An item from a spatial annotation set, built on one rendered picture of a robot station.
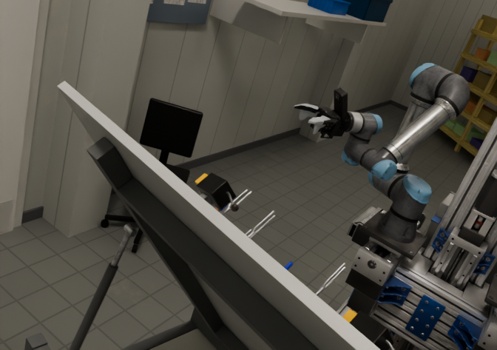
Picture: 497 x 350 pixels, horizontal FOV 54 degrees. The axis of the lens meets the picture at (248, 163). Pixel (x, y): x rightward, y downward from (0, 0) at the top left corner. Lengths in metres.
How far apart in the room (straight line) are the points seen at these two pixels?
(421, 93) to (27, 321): 2.16
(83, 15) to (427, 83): 1.87
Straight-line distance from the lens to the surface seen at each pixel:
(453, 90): 1.86
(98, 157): 0.91
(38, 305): 2.94
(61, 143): 3.24
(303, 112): 1.66
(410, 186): 1.95
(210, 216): 0.68
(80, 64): 3.00
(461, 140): 8.50
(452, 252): 2.11
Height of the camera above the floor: 2.01
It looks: 23 degrees down
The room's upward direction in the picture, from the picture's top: 18 degrees clockwise
